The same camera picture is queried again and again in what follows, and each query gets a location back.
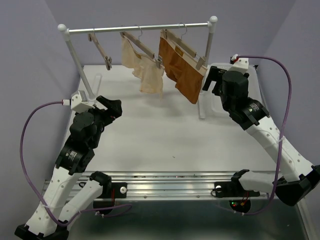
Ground brown orange underwear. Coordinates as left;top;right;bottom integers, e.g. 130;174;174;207
158;36;208;104

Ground beige clip hanger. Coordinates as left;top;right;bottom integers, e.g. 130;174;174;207
87;33;112;71
160;29;207;72

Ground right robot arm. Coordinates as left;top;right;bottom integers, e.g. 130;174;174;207
203;66;320;206

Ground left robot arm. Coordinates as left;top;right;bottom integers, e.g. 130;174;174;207
14;93;123;240

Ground empty beige clip hanger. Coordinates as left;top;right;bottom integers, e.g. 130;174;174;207
87;33;112;71

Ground cream beige underwear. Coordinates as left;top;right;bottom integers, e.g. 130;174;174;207
121;37;165;98

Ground beige hanger with cream underwear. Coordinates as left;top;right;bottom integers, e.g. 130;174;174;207
120;25;164;70

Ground white plastic basket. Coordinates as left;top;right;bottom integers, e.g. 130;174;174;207
197;65;263;119

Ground white and silver clothes rack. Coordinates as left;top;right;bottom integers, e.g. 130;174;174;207
57;15;219;120

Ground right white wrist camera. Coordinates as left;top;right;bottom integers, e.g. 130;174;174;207
228;54;249;74

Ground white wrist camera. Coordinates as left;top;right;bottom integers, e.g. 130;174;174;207
62;90;95;113
228;54;249;74

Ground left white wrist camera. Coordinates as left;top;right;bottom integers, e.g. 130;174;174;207
62;90;95;113

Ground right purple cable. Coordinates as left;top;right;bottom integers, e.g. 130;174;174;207
212;55;293;216

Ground purple cable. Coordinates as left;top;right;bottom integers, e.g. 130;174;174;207
19;99;133;228
212;55;293;216

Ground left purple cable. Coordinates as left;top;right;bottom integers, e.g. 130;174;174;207
19;99;133;228

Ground aluminium mounting rail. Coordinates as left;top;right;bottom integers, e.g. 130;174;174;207
41;170;276;201

